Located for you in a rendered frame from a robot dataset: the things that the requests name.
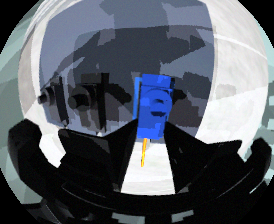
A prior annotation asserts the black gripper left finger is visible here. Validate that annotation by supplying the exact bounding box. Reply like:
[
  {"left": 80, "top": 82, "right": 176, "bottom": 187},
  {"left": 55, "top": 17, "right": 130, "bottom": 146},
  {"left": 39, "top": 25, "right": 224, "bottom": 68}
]
[{"left": 57, "top": 119, "right": 138, "bottom": 192}]

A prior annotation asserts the blue micro servo with orange cable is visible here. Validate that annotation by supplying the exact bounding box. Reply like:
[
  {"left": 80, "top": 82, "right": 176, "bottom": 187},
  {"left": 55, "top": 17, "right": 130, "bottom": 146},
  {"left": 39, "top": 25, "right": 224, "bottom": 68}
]
[{"left": 137, "top": 73, "right": 173, "bottom": 167}]

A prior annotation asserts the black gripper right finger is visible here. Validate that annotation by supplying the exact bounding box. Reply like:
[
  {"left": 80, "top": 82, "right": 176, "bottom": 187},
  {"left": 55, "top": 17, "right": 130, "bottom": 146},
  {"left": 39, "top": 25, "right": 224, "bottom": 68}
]
[{"left": 164, "top": 121, "right": 242, "bottom": 194}]

